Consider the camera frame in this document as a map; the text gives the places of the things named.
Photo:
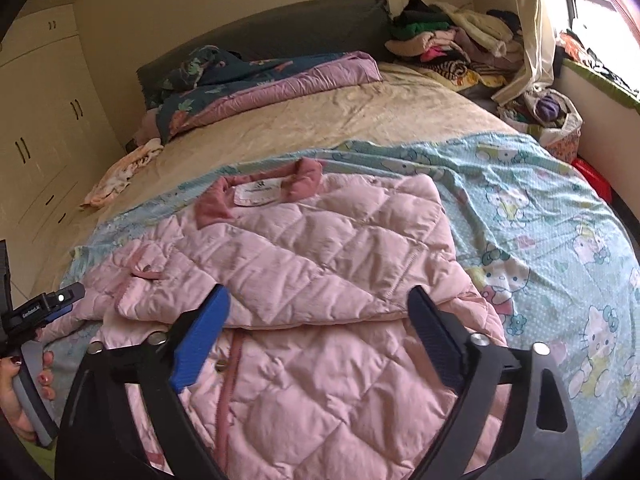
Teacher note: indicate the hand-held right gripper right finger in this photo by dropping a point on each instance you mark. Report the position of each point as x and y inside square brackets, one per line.
[435, 340]

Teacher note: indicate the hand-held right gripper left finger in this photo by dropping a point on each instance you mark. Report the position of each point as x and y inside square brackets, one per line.
[197, 345]

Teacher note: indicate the pink quilted jacket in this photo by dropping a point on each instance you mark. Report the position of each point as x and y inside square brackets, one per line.
[310, 240]

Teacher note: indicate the printed basket of clothes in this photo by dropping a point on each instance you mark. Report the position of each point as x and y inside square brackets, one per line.
[555, 120]

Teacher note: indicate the pile of mixed clothes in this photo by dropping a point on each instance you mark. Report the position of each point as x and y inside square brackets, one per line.
[450, 45]

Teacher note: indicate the clothes on window sill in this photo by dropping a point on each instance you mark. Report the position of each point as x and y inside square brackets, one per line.
[590, 57]

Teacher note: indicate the person's left hand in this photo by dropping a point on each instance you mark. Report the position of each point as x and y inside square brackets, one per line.
[15, 410]

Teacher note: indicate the blue cartoon printed blanket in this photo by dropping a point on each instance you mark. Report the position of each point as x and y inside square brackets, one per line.
[540, 240]

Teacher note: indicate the small pink white garment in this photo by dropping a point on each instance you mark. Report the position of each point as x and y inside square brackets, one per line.
[120, 170]

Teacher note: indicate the cream wardrobe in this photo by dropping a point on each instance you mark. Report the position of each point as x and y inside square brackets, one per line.
[45, 125]

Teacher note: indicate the red plastic box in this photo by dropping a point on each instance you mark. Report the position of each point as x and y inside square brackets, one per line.
[592, 177]

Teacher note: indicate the bed with beige sheet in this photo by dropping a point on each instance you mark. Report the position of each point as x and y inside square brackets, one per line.
[300, 120]

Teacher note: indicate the dark floral quilt pink lining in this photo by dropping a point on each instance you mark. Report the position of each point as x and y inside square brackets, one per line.
[250, 95]

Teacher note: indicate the green window sill cushion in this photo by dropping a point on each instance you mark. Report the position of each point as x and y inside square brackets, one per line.
[610, 90]

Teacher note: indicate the cream curtain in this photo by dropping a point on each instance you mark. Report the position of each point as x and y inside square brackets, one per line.
[530, 35]

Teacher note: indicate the grey padded headboard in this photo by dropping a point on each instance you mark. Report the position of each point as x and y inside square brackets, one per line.
[280, 30]

